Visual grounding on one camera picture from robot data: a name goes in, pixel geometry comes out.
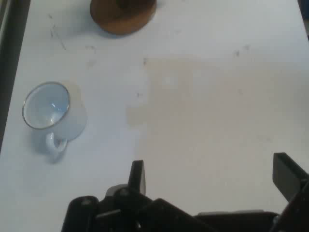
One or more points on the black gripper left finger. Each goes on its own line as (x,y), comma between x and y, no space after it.
(137,176)

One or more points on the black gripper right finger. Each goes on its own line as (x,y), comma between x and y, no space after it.
(287,176)

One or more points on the white glass mug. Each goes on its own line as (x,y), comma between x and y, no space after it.
(72,116)

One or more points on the brown wooden mug tree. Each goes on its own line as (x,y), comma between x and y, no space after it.
(120,19)

